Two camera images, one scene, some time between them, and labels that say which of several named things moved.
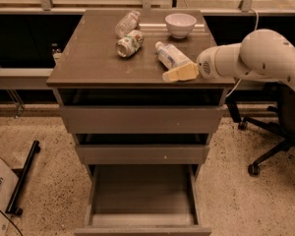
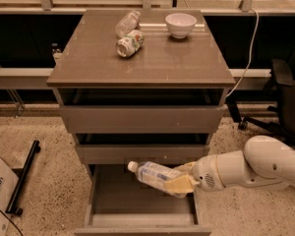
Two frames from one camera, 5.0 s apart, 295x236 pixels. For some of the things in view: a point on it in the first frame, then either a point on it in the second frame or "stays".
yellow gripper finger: x=187 y=71 to x=183 y=184
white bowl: x=180 y=25 stays
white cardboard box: x=3 y=181 stays
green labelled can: x=130 y=43 stays
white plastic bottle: x=171 y=56 to x=153 y=173
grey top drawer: x=138 y=120 stays
